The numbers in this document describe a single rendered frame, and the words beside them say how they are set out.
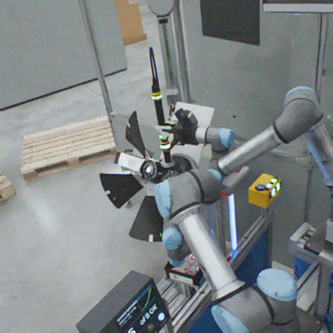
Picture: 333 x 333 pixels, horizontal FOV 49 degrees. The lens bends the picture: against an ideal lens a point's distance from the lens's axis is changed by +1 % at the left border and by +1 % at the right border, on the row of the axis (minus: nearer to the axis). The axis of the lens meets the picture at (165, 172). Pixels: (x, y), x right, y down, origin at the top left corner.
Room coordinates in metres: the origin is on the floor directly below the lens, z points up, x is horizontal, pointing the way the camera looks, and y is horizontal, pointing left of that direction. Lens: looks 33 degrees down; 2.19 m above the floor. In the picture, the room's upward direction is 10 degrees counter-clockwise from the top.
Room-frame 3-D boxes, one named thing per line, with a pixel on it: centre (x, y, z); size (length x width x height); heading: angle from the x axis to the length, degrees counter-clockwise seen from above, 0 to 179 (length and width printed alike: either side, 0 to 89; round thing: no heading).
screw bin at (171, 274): (1.26, -0.04, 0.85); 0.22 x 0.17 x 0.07; 149
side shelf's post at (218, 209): (1.99, -0.33, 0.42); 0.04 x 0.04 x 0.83; 45
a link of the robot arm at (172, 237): (1.11, 0.02, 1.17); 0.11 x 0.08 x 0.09; 172
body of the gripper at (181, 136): (1.45, -0.12, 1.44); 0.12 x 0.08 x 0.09; 55
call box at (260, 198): (1.48, -0.48, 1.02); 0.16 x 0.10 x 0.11; 135
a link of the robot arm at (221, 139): (1.36, -0.25, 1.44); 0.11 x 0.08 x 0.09; 55
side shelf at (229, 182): (1.99, -0.33, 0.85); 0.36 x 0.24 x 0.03; 45
